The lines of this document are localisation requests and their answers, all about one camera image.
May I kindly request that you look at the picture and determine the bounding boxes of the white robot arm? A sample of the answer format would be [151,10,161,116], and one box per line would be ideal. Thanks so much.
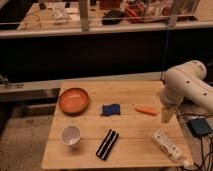
[160,60,213,123]

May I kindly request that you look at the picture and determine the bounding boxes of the orange carrot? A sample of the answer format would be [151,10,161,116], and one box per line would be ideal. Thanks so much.
[135,107,159,116]

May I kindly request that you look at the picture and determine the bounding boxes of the black power adapter box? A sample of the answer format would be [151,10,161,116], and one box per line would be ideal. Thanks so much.
[187,118,213,137]

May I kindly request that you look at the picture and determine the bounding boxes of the black white striped eraser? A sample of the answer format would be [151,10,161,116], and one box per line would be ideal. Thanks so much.
[96,129,119,161]

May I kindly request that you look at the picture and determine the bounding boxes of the orange wooden bowl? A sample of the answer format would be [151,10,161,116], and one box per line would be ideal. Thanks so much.
[58,88,89,115]

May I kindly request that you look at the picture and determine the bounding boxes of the white cup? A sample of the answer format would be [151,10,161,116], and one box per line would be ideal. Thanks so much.
[59,125,81,149]

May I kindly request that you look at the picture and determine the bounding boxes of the red object on shelf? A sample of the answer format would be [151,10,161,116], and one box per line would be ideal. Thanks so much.
[124,4,145,23]

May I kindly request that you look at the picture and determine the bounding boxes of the black bag on shelf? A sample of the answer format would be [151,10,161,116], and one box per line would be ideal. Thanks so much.
[102,10,124,25]

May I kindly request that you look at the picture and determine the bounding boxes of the black cable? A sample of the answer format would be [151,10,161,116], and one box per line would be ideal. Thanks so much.
[175,109,213,171]

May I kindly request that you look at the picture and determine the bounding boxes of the grey metal post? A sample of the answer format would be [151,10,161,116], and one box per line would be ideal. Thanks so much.
[79,0,89,31]

